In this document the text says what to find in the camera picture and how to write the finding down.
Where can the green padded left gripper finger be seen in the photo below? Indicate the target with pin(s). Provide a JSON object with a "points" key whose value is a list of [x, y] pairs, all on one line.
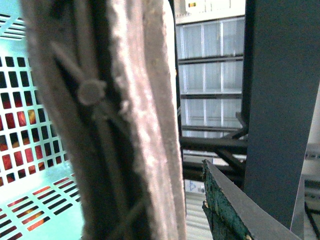
{"points": [[232, 215]]}

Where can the light blue plastic basket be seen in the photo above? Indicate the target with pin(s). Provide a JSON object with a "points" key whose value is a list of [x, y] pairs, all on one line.
{"points": [[39, 198]]}

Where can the black metal shelf frame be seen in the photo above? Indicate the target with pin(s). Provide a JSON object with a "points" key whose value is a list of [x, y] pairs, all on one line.
{"points": [[281, 74]]}

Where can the glass partition wall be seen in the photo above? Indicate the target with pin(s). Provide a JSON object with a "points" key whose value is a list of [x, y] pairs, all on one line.
{"points": [[210, 72]]}

